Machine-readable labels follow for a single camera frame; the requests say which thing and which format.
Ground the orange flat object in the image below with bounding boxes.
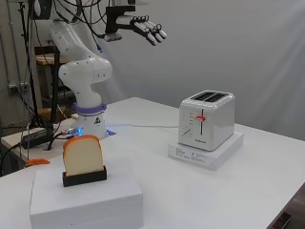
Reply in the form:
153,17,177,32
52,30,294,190
25,157,51,168

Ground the black stand pole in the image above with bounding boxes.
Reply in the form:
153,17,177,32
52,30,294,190
17,0,62,129

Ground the small white flat box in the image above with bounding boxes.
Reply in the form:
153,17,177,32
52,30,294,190
167,131,245,172

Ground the black power box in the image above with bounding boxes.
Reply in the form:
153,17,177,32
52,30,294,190
20,127,55,151

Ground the wooden shelf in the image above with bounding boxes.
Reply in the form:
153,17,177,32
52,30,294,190
33,45,70,67

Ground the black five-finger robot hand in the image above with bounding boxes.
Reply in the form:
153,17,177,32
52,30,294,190
105,5,169,47

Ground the beige side table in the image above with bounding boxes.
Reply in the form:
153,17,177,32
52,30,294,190
0,116,81,164

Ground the toy bread slice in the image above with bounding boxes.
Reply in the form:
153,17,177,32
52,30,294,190
62,135,105,177

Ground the white steel toaster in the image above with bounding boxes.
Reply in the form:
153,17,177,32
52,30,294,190
177,90,236,153

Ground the large white flat box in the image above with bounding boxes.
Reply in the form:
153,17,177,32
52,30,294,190
29,157,145,229

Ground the white toaster cable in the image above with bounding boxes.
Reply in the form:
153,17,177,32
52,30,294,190
106,122,181,130

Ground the black block holder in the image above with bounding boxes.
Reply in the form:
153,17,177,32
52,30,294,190
62,165,108,188

